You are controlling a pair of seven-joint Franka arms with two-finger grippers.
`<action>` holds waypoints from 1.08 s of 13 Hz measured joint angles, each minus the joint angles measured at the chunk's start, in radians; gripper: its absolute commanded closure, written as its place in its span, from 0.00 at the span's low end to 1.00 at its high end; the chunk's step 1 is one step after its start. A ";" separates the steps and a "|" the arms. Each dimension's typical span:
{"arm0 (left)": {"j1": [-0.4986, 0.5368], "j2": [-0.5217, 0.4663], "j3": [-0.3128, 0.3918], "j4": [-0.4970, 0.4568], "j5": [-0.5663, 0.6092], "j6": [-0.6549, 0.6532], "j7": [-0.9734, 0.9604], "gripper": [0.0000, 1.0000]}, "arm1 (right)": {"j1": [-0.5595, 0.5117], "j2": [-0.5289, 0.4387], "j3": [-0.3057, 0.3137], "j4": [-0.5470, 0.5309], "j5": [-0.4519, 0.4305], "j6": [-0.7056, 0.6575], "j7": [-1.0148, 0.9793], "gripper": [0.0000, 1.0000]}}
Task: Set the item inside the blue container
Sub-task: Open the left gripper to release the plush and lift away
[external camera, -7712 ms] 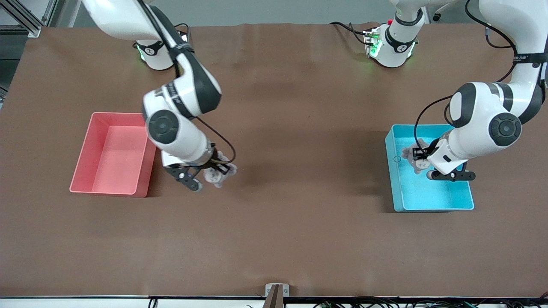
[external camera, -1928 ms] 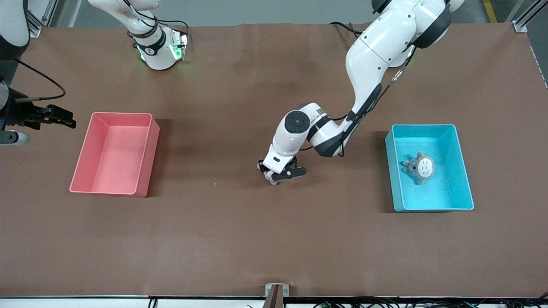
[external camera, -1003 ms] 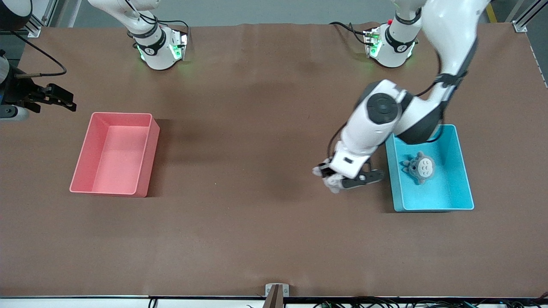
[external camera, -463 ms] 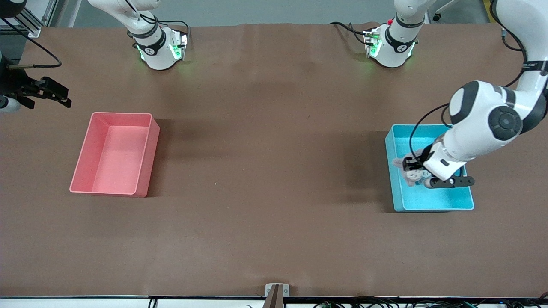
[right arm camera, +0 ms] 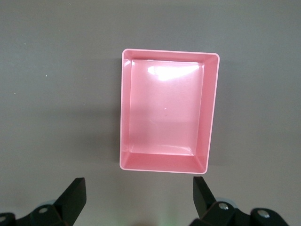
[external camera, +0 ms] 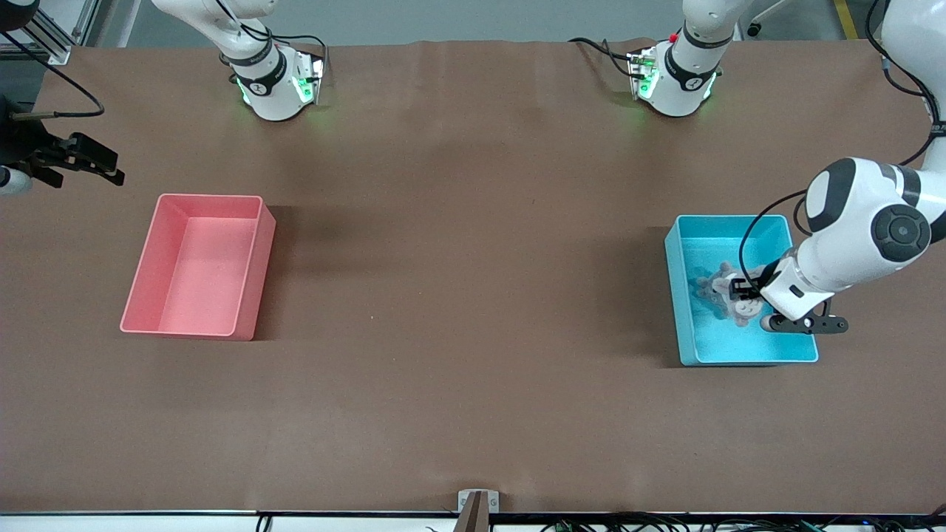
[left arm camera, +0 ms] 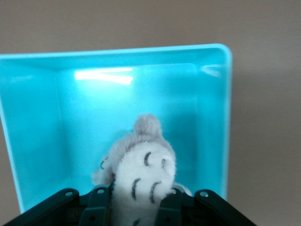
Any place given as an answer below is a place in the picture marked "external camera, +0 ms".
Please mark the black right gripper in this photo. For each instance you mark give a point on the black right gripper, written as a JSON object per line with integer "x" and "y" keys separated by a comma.
{"x": 24, "y": 142}

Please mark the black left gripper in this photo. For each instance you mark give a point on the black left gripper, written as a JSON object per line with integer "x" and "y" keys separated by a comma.
{"x": 755, "y": 285}

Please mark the grey plush toy with keyring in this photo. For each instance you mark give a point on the grey plush toy with keyring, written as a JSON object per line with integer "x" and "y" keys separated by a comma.
{"x": 746, "y": 314}

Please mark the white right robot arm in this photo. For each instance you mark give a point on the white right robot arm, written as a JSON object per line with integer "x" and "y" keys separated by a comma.
{"x": 270, "y": 89}

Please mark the blue plastic box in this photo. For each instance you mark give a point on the blue plastic box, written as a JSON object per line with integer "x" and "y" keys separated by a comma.
{"x": 709, "y": 340}

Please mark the pink plastic box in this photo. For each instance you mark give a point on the pink plastic box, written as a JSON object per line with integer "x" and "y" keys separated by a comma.
{"x": 199, "y": 273}

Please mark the silver base connector plate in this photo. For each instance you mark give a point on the silver base connector plate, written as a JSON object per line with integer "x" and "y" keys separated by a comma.
{"x": 314, "y": 74}
{"x": 637, "y": 70}

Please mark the black caster wheel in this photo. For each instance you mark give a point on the black caster wheel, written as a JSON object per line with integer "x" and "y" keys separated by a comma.
{"x": 754, "y": 29}

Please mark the brown table cover sheet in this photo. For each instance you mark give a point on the brown table cover sheet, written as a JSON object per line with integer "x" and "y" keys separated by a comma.
{"x": 473, "y": 369}

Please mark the aluminium frame profile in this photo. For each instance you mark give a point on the aluminium frame profile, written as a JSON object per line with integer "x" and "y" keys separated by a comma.
{"x": 63, "y": 53}

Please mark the metal table edge bracket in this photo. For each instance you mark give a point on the metal table edge bracket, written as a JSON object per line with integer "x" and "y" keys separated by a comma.
{"x": 494, "y": 502}

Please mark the brown camera post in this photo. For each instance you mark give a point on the brown camera post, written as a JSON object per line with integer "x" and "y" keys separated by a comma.
{"x": 473, "y": 517}

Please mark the white table frame rail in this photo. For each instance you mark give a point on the white table frame rail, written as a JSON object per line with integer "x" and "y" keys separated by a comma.
{"x": 148, "y": 523}

